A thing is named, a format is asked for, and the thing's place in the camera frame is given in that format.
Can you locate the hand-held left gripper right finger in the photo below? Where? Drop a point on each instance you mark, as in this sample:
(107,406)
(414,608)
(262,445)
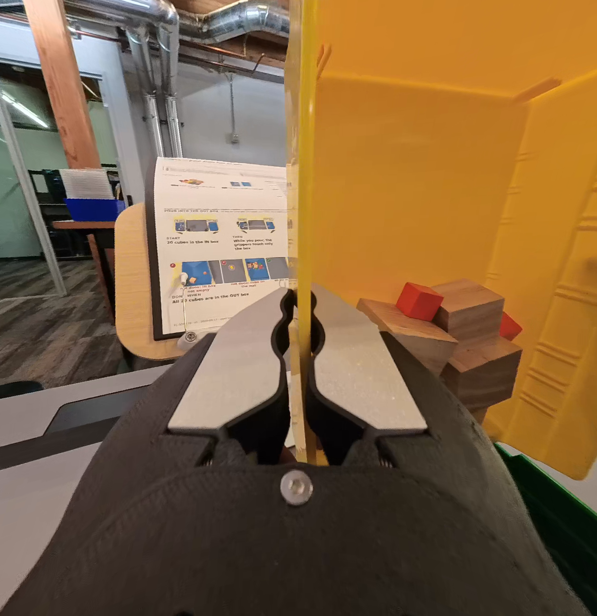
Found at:
(366,375)

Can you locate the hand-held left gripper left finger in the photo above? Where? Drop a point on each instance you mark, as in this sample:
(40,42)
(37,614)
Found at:
(231,375)

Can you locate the pile of wooden cubes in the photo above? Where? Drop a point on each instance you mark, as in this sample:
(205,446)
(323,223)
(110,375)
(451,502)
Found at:
(471,313)

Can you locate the yellow plastic box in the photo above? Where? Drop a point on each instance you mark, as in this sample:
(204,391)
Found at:
(399,168)

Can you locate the green plastic box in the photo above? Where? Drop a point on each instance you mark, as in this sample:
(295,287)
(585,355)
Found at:
(568,529)

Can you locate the wooden display board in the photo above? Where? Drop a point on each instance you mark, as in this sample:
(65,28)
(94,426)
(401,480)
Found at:
(132,288)

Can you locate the dark grey table mat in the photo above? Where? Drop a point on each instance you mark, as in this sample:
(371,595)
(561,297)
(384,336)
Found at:
(87,423)

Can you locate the printed instruction sheet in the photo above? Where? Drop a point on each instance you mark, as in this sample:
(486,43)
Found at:
(221,202)

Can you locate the wooden background desk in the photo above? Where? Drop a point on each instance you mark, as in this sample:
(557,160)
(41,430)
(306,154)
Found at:
(82,225)

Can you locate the blue storage bin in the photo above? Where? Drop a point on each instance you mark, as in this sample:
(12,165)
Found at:
(94,209)

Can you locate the white ribbed stack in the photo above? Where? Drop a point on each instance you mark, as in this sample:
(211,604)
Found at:
(86,184)

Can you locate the silver vertical pipe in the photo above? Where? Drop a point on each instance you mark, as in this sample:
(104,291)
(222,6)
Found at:
(174,125)
(154,125)

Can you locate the wooden pillar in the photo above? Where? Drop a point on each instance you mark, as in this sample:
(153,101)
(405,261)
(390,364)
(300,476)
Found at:
(63,86)

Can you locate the wall conduit with junction box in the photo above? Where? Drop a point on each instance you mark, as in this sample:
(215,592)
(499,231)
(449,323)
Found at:
(234,137)

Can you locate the silver ventilation duct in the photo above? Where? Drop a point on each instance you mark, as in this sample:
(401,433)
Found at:
(221,19)

